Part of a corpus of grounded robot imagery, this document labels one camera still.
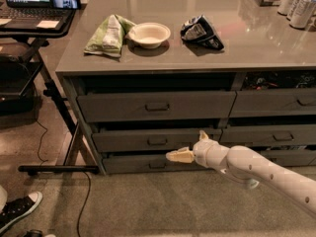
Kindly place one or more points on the grey drawer cabinet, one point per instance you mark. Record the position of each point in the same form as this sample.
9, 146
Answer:
261, 51

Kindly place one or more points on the white paper bowl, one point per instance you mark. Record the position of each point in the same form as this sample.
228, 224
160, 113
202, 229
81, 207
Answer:
149, 35

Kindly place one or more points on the yellow sticky note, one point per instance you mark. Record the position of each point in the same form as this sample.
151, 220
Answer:
47, 24

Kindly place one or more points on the black white sneaker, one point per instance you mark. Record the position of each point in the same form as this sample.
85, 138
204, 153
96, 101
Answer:
15, 210

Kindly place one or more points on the green chip bag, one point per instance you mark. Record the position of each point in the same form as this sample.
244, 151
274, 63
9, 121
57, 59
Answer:
108, 37

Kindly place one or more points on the black laptop stand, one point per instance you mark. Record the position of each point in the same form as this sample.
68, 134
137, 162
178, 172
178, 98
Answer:
31, 60

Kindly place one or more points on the black blue chip bag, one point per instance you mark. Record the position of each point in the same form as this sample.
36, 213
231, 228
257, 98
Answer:
199, 30

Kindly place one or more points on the black smartphone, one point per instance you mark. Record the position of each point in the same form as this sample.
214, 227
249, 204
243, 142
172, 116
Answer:
66, 4

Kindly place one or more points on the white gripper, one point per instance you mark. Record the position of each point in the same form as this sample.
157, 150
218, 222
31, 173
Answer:
203, 152

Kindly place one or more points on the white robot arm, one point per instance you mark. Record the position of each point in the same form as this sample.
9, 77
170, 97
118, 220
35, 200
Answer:
248, 168

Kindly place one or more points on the open black laptop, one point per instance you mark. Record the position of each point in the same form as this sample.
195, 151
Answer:
24, 15

